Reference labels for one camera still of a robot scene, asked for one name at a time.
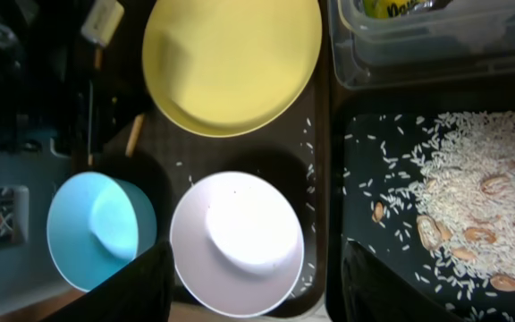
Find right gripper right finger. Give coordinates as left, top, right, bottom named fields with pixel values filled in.
left=342, top=241, right=460, bottom=322

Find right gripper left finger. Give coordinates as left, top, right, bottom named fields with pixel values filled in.
left=46, top=241, right=174, bottom=322

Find blue bowl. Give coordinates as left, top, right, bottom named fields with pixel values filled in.
left=46, top=172, right=157, bottom=292

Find white bowl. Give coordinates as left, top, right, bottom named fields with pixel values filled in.
left=169, top=171, right=305, bottom=318

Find yellow plate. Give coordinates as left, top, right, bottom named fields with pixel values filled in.
left=142, top=0, right=322, bottom=138

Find yellow green snack wrapper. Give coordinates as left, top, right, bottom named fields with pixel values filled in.
left=362, top=0, right=452, bottom=19

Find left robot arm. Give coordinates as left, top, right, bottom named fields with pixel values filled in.
left=0, top=0, right=122, bottom=154

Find black waste tray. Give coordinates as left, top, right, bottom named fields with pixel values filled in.
left=325, top=99, right=515, bottom=321

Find grey dishwasher rack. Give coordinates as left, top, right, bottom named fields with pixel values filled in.
left=0, top=148, right=71, bottom=316

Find rice and nut scraps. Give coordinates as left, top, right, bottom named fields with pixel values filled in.
left=342, top=112, right=515, bottom=321

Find dark brown serving tray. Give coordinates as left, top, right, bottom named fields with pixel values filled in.
left=93, top=1, right=331, bottom=321

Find clear plastic bin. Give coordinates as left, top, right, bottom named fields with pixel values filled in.
left=327, top=0, right=515, bottom=90

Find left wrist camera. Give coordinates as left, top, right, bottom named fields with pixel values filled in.
left=80, top=0, right=124, bottom=48

